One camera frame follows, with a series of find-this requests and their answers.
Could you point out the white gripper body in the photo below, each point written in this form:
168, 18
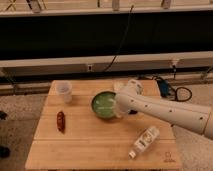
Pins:
120, 113

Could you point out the green ceramic bowl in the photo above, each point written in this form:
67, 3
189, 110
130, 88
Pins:
103, 104

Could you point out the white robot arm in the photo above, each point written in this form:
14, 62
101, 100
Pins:
195, 118

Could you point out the white rectangular block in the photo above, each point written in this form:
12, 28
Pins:
117, 86

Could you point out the white plastic bottle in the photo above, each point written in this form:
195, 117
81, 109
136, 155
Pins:
144, 141

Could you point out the blue black floor device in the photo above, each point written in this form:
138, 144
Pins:
167, 91

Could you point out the wooden table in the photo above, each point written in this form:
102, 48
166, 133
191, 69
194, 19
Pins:
89, 143

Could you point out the clear plastic cup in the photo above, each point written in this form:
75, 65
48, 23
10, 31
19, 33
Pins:
64, 90

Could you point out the white wall outlet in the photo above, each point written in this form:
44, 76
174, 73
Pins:
90, 68

